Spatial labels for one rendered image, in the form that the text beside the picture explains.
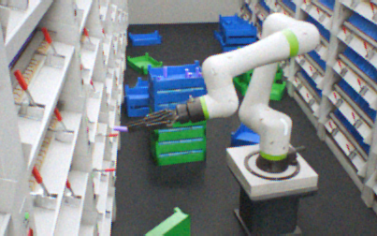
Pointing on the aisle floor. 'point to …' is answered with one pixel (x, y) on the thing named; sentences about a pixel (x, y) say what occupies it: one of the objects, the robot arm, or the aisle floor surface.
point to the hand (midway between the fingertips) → (136, 125)
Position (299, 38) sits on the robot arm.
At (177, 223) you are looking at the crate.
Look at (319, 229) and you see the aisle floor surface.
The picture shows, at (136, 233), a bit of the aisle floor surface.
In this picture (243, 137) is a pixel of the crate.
